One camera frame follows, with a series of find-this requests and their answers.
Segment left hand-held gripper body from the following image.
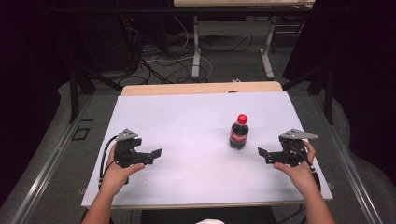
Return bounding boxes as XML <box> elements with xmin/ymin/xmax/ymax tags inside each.
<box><xmin>113</xmin><ymin>128</ymin><xmax>143</xmax><ymax>169</ymax></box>

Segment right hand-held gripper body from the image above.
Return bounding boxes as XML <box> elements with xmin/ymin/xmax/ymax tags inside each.
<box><xmin>278</xmin><ymin>128</ymin><xmax>319</xmax><ymax>168</ymax></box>

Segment cola bottle with red label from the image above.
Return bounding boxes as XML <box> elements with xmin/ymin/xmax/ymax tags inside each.
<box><xmin>229</xmin><ymin>122</ymin><xmax>250</xmax><ymax>151</ymax></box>

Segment person's right hand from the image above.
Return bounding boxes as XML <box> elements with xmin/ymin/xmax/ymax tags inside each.
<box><xmin>273</xmin><ymin>140</ymin><xmax>318</xmax><ymax>196</ymax></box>

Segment person's left hand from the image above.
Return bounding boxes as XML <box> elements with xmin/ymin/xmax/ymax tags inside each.
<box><xmin>100</xmin><ymin>141</ymin><xmax>146</xmax><ymax>197</ymax></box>

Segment black metal stand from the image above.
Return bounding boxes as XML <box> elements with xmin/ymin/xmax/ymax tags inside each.
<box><xmin>68</xmin><ymin>65</ymin><xmax>124</xmax><ymax>124</ymax></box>
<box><xmin>281</xmin><ymin>64</ymin><xmax>336</xmax><ymax>126</ymax></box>

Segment person's dark clothing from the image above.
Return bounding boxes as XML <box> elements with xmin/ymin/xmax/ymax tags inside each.
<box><xmin>140</xmin><ymin>206</ymin><xmax>277</xmax><ymax>224</ymax></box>

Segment wooden table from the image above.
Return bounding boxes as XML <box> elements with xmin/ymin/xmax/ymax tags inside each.
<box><xmin>81</xmin><ymin>81</ymin><xmax>333</xmax><ymax>210</ymax></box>

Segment black equipment box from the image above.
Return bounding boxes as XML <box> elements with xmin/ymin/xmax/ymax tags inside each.
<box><xmin>76</xmin><ymin>13</ymin><xmax>145</xmax><ymax>73</ymax></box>

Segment dark curtain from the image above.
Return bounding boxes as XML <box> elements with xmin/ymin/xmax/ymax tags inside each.
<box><xmin>281</xmin><ymin>0</ymin><xmax>396</xmax><ymax>188</ymax></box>
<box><xmin>0</xmin><ymin>0</ymin><xmax>76</xmax><ymax>209</ymax></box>

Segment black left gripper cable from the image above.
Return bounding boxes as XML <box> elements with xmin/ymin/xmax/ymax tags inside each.
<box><xmin>98</xmin><ymin>135</ymin><xmax>120</xmax><ymax>189</ymax></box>

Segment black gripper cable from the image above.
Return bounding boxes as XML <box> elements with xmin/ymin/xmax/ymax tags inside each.
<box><xmin>98</xmin><ymin>135</ymin><xmax>120</xmax><ymax>189</ymax></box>
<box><xmin>294</xmin><ymin>147</ymin><xmax>322</xmax><ymax>191</ymax></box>

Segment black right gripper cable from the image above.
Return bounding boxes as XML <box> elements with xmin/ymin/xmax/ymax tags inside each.
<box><xmin>294</xmin><ymin>147</ymin><xmax>322</xmax><ymax>191</ymax></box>

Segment metal floor rail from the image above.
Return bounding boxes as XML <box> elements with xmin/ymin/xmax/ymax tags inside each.
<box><xmin>9</xmin><ymin>94</ymin><xmax>94</xmax><ymax>224</ymax></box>
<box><xmin>311</xmin><ymin>92</ymin><xmax>385</xmax><ymax>224</ymax></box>

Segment black floor cables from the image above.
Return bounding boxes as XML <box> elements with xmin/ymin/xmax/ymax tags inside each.
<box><xmin>118</xmin><ymin>34</ymin><xmax>254</xmax><ymax>86</ymax></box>

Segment white floor cable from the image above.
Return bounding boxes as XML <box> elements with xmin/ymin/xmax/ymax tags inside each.
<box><xmin>145</xmin><ymin>15</ymin><xmax>213</xmax><ymax>84</ymax></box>

